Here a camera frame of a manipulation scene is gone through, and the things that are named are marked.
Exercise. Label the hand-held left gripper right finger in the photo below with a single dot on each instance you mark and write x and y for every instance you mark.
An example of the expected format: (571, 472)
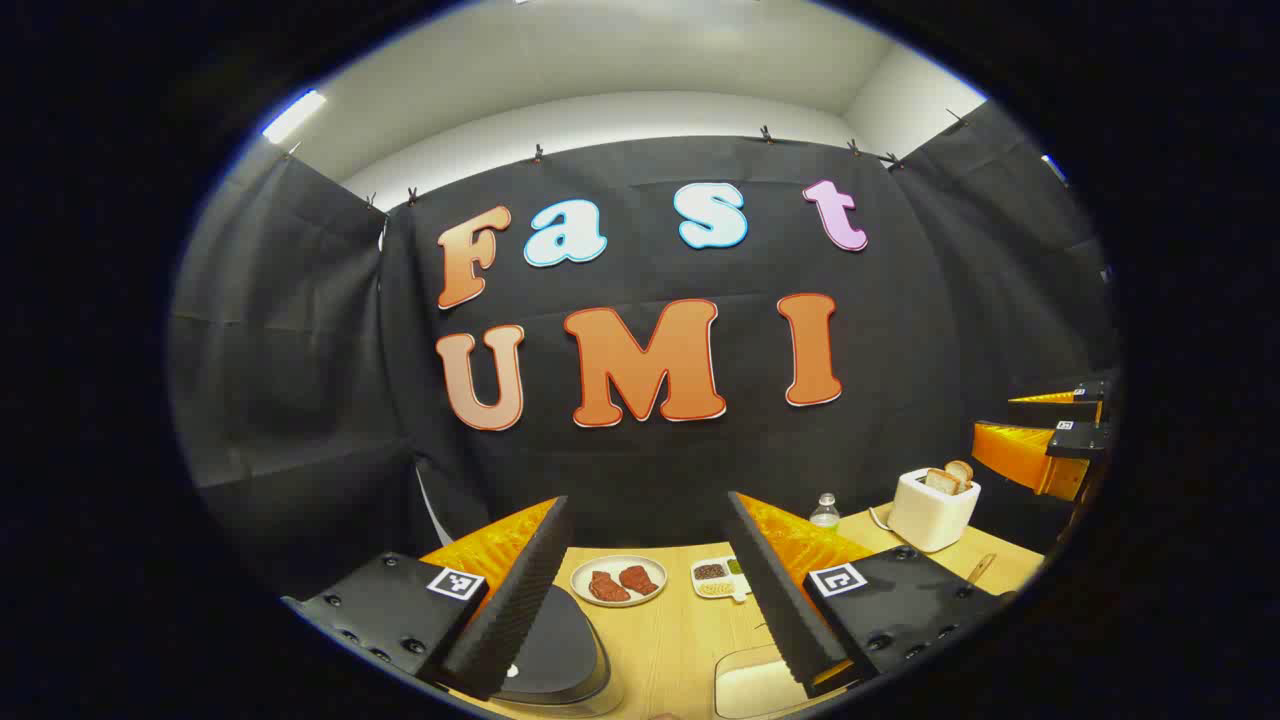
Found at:
(775, 600)

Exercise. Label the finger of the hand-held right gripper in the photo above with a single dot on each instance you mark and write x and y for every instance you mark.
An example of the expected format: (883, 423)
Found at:
(1020, 450)
(1085, 395)

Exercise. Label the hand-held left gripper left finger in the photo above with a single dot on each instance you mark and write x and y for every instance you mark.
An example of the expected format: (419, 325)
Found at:
(520, 600)

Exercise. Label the black rice cooker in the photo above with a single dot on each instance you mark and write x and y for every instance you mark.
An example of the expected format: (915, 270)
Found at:
(555, 650)

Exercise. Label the wooden spoon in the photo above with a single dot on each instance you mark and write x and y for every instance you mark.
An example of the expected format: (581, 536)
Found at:
(981, 568)

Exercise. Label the toast bread slice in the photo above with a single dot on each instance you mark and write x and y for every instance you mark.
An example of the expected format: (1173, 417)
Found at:
(962, 472)
(940, 482)

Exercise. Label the white divided bean dish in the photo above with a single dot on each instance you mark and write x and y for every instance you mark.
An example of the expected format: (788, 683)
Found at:
(712, 588)

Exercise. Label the clear plastic container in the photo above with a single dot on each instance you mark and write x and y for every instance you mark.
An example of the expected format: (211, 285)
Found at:
(755, 685)

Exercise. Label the red meat piece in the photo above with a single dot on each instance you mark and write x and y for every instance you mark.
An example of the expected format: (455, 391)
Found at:
(607, 586)
(638, 579)

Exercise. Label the green label water bottle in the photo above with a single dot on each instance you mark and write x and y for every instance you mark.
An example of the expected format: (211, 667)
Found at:
(824, 515)

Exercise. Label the white toaster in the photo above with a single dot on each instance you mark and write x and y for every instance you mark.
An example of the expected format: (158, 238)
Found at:
(930, 520)

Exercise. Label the round white plate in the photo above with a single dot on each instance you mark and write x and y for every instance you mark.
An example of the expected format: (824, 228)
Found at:
(655, 595)

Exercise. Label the ceiling light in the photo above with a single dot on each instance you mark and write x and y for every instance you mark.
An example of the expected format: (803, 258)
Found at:
(294, 116)

